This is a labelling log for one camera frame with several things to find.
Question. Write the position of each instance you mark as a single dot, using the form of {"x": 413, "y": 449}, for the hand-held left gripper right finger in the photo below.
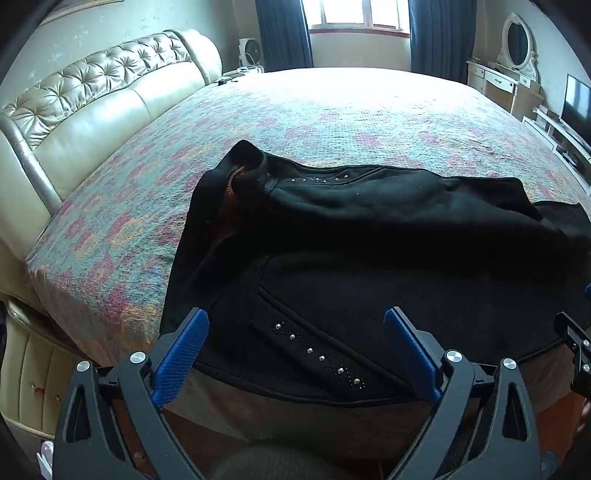
{"x": 411, "y": 350}

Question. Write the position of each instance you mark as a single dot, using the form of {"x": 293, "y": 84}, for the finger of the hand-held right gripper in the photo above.
{"x": 575, "y": 344}

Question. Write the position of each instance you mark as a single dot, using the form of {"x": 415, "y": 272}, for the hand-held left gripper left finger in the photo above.
{"x": 182, "y": 350}

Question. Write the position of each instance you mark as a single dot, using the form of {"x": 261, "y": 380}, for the black studded pants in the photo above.
{"x": 364, "y": 258}

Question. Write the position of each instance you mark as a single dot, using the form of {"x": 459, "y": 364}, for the white television stand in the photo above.
{"x": 561, "y": 138}

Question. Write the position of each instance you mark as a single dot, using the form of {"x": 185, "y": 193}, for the black flat television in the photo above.
{"x": 577, "y": 104}

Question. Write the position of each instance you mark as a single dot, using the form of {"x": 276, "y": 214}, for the cream tufted leather headboard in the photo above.
{"x": 92, "y": 110}

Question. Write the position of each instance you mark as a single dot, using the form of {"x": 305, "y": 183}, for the cream dressing table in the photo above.
{"x": 498, "y": 83}

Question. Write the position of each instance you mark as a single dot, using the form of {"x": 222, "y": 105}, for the white fan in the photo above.
{"x": 250, "y": 53}

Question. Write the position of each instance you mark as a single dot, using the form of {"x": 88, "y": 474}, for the white oval vanity mirror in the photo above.
{"x": 517, "y": 44}

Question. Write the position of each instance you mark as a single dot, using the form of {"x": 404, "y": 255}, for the dark blue curtain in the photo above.
{"x": 282, "y": 32}
{"x": 438, "y": 37}

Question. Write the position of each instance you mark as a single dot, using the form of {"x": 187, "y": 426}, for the cream bed frame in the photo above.
{"x": 37, "y": 369}

